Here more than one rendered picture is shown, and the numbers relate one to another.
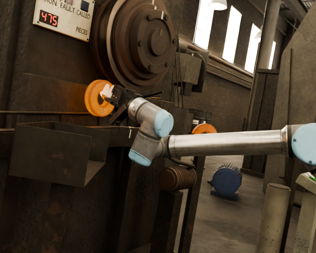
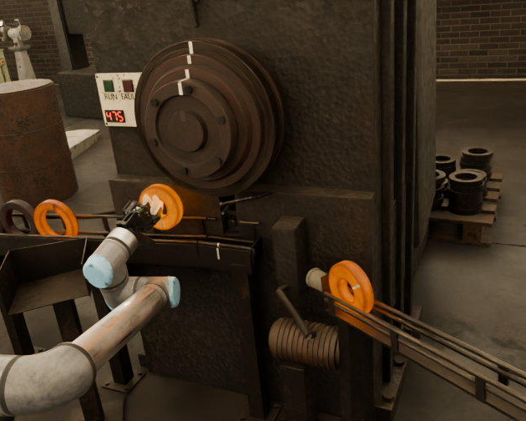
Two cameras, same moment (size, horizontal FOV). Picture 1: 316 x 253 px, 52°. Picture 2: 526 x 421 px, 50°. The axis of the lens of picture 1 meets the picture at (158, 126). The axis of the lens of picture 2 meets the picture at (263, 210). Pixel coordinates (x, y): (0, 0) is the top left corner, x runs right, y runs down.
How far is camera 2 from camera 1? 2.14 m
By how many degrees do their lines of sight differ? 78
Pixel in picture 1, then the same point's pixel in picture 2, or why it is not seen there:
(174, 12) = (344, 10)
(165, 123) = (90, 274)
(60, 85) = (139, 187)
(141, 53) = (162, 154)
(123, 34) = not seen: hidden behind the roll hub
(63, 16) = (128, 108)
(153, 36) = (170, 127)
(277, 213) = not seen: outside the picture
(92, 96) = not seen: hidden behind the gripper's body
